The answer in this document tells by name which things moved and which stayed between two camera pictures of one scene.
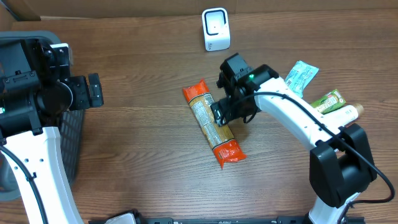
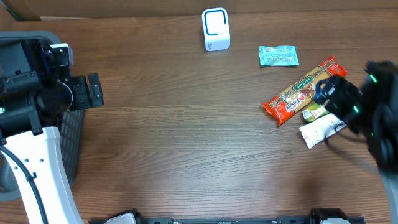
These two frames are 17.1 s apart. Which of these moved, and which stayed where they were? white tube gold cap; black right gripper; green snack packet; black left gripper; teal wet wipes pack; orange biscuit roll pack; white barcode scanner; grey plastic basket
Moved: green snack packet; white tube gold cap; teal wet wipes pack; black right gripper; orange biscuit roll pack
Stayed: black left gripper; white barcode scanner; grey plastic basket
